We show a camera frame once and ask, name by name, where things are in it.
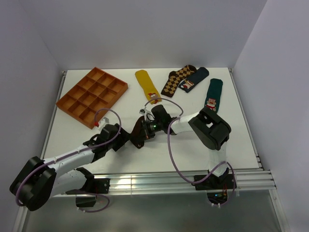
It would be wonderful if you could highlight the dark green cartoon sock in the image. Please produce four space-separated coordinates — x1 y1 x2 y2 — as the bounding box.
205 78 223 112

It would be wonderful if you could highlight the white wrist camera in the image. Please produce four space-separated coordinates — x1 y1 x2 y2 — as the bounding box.
98 117 109 127
140 108 148 116

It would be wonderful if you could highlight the navy blue cartoon sock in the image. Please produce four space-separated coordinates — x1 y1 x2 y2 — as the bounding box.
178 67 210 93

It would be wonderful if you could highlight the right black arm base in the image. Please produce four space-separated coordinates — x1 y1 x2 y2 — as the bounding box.
192 174 237 207

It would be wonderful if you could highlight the orange compartment tray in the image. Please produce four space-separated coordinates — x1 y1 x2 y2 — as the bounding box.
56 67 128 129

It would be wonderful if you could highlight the brown striped-cuff sock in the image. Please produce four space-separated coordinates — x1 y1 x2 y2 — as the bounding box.
130 116 146 149

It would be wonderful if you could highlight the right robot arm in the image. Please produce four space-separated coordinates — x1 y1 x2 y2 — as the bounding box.
137 105 231 189

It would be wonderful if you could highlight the brown argyle sock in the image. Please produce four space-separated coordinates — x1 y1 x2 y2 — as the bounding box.
161 65 197 98

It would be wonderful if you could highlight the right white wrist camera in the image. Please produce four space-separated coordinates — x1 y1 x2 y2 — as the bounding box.
140 108 148 116

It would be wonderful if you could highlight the yellow cartoon sock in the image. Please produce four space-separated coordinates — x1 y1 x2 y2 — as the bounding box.
135 70 162 104

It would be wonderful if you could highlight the aluminium frame rail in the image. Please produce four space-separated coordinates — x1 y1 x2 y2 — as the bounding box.
23 169 277 198

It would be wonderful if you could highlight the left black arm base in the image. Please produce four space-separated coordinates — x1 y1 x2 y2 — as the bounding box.
65 178 111 212

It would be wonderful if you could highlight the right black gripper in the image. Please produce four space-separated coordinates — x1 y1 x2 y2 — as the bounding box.
136 119 164 143

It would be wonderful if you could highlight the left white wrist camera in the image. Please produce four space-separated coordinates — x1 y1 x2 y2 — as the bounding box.
98 117 109 127

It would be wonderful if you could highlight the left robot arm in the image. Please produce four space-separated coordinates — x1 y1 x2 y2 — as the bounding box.
9 124 131 211

